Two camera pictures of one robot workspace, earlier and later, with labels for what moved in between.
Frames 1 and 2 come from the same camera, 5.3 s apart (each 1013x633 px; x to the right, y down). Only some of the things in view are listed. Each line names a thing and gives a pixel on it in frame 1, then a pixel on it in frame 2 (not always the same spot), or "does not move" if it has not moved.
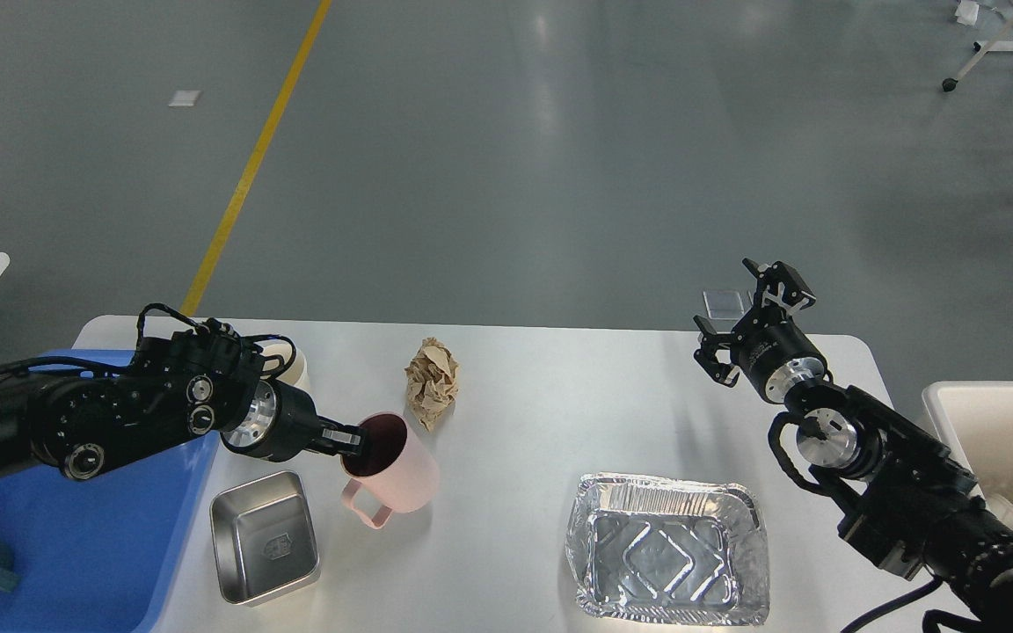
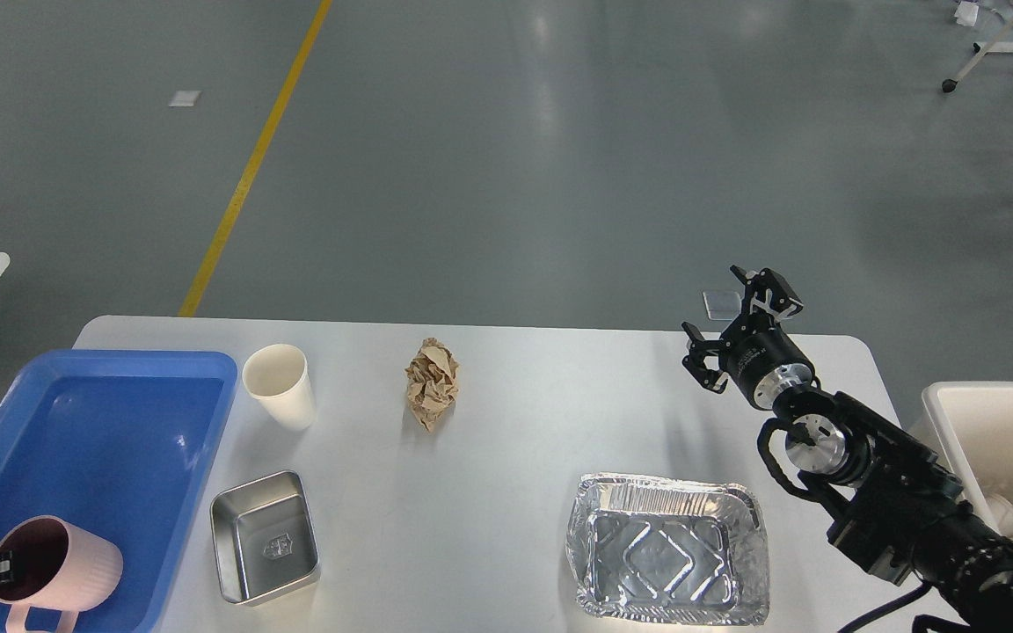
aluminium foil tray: [643, 548] does not move
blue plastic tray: [91, 556] does not move
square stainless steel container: [265, 536] does not move
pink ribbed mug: [396, 464] → [58, 568]
